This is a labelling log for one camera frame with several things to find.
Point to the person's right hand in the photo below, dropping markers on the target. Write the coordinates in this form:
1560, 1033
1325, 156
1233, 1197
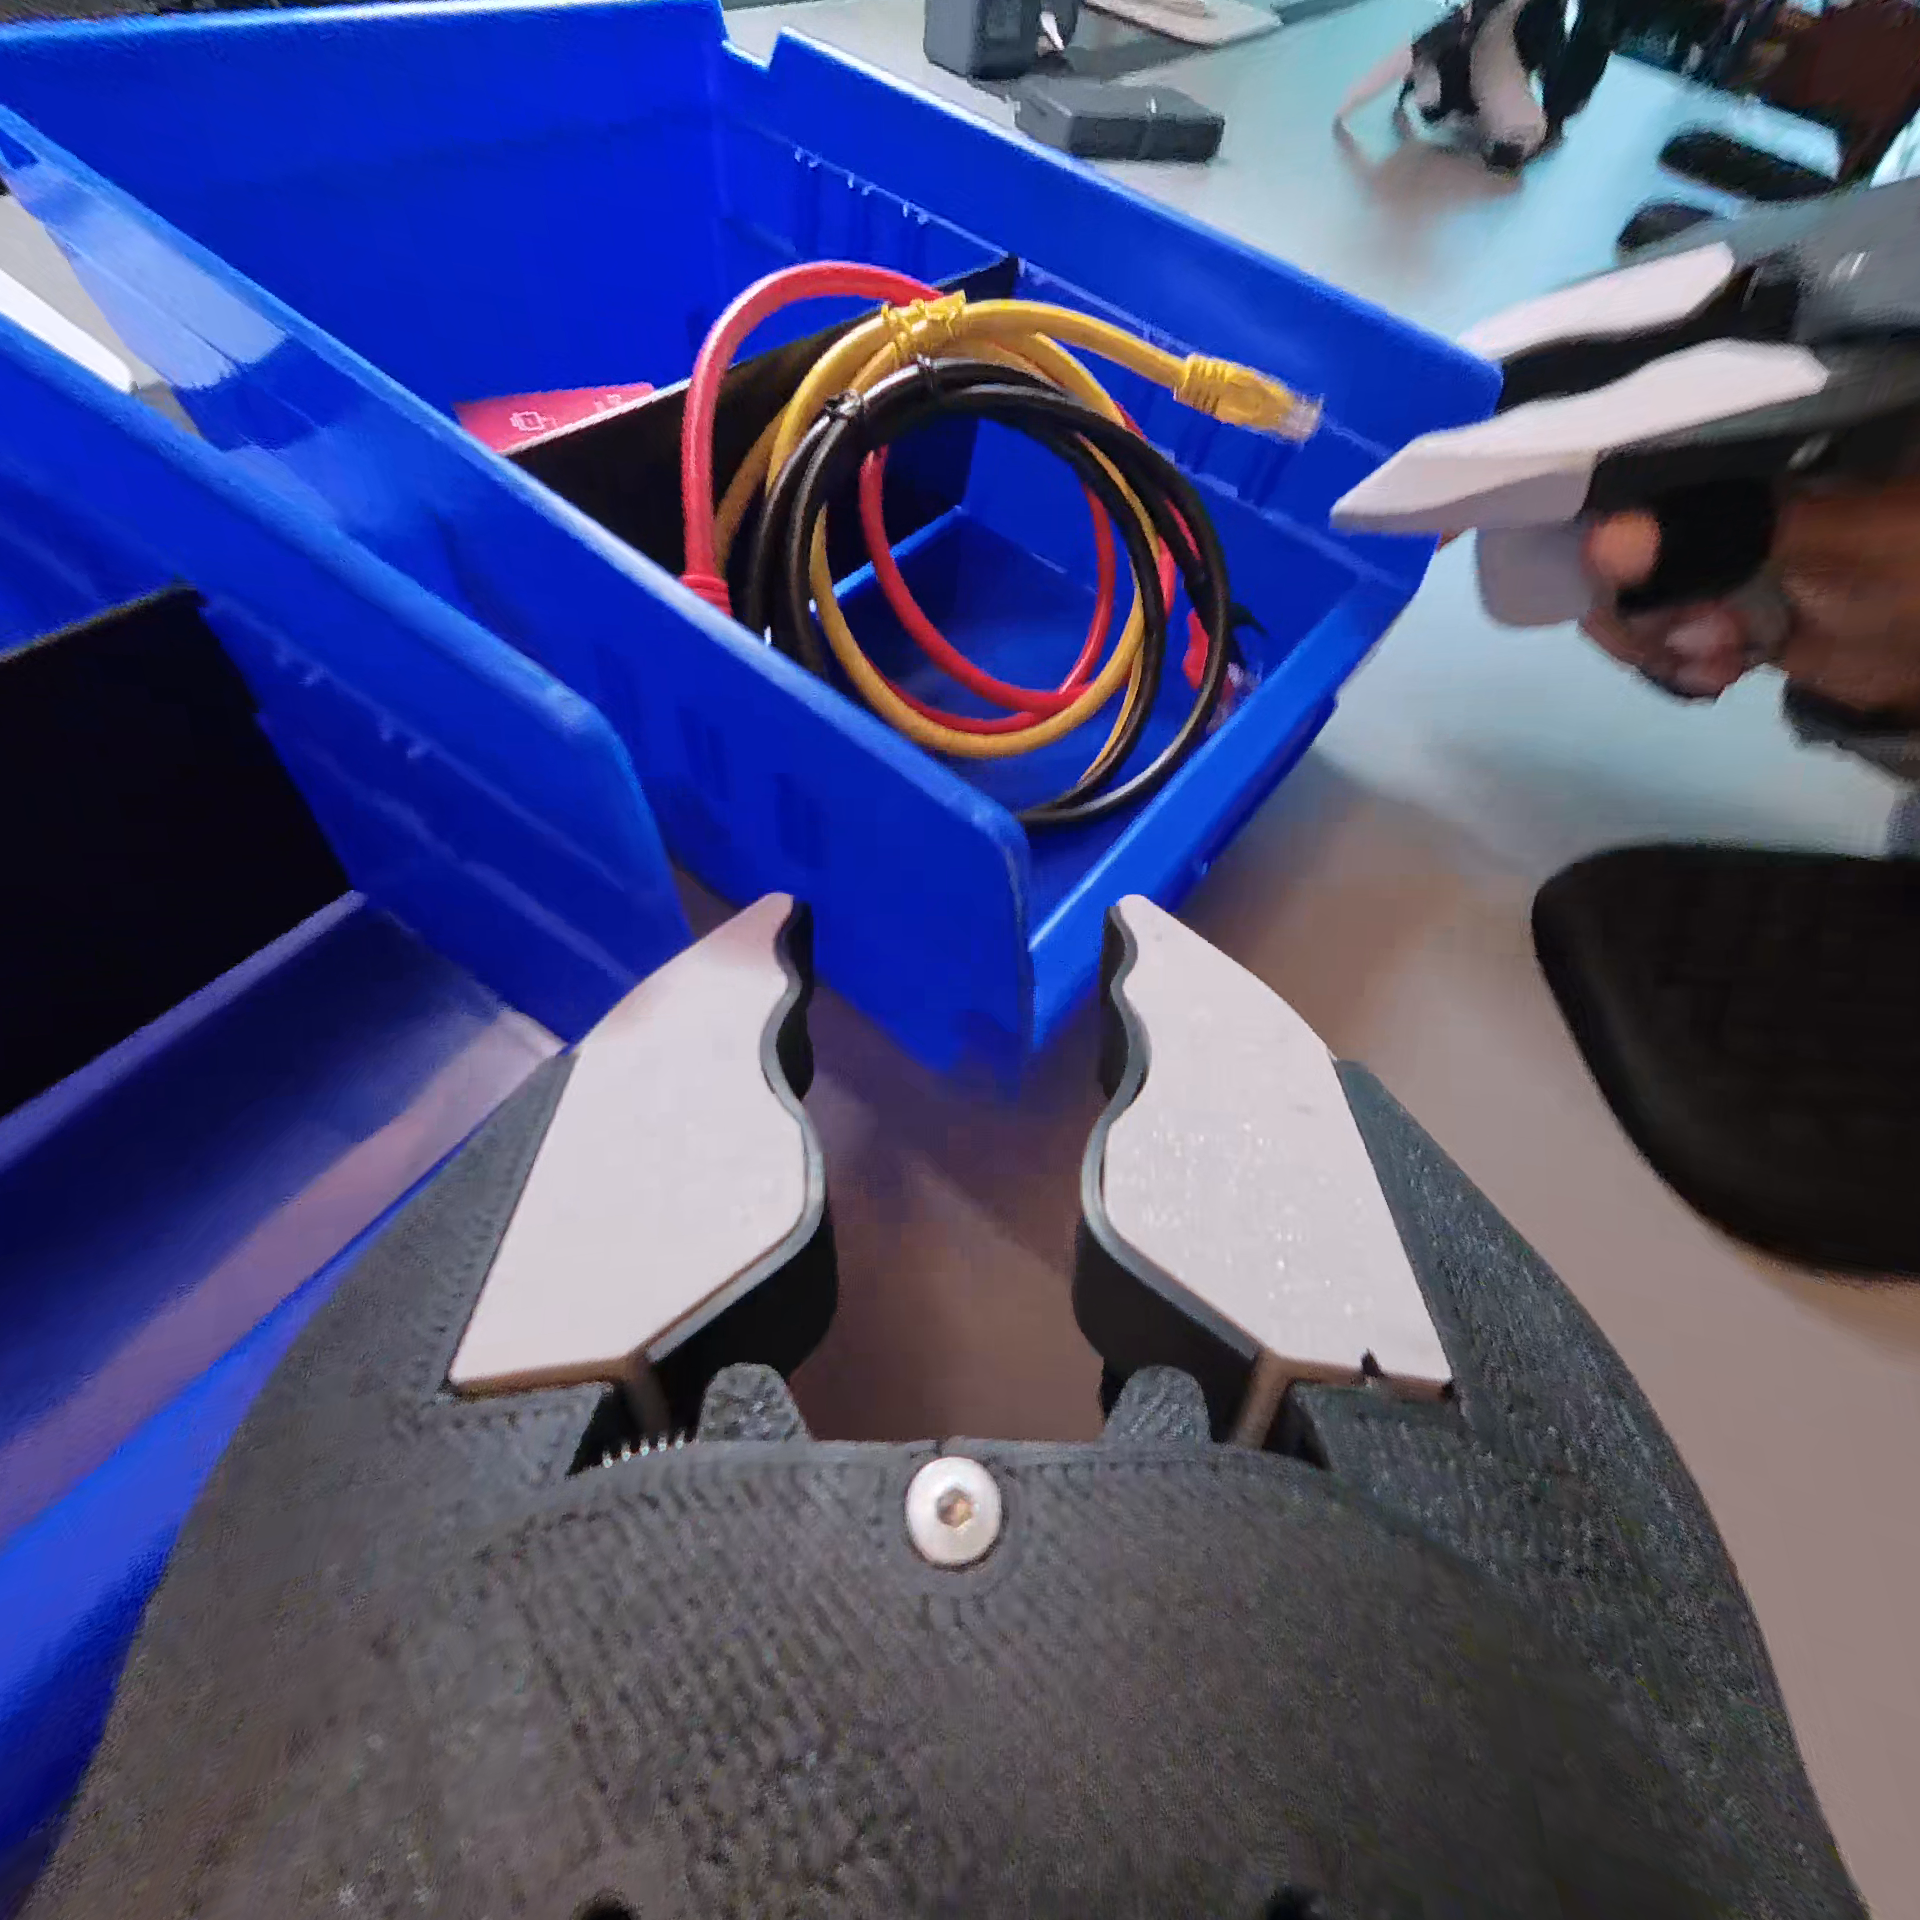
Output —
1860, 598

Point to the red metal ethernet switch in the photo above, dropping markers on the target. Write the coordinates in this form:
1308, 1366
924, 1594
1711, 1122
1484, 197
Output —
556, 412

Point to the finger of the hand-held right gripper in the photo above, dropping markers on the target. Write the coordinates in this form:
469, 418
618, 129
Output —
1621, 300
1576, 427

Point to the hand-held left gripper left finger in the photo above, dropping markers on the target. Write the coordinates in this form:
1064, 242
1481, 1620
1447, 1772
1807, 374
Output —
644, 1184

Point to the small black box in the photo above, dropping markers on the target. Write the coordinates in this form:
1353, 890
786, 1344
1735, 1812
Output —
1108, 118

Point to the blue plastic storage bin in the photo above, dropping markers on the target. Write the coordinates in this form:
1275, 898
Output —
451, 780
930, 885

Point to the person's right forearm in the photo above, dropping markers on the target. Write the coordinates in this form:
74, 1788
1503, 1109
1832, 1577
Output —
1874, 744

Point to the black white tabletop device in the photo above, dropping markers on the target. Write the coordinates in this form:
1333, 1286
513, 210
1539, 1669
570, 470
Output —
1484, 89

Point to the black armrest pad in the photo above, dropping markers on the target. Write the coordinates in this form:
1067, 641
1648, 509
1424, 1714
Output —
1664, 224
1746, 168

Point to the black mesh chair armrest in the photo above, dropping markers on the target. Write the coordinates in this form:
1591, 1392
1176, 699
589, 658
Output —
1739, 1050

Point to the grey power adapter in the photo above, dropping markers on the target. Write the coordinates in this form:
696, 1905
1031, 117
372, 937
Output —
991, 36

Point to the black bin divider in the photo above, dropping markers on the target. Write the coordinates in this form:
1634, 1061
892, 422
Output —
135, 840
629, 493

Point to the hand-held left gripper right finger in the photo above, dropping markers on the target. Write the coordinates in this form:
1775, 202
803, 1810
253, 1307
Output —
1259, 1201

